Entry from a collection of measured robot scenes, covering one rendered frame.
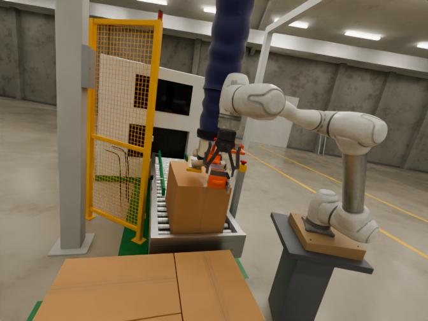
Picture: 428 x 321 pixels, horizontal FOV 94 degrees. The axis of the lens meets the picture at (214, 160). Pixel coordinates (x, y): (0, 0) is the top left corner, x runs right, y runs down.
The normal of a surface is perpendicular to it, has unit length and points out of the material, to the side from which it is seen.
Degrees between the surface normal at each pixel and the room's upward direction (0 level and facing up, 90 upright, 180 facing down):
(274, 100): 90
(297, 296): 90
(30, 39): 90
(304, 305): 90
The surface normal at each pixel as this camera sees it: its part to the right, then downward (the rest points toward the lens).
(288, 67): -0.07, 0.23
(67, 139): 0.28, 0.29
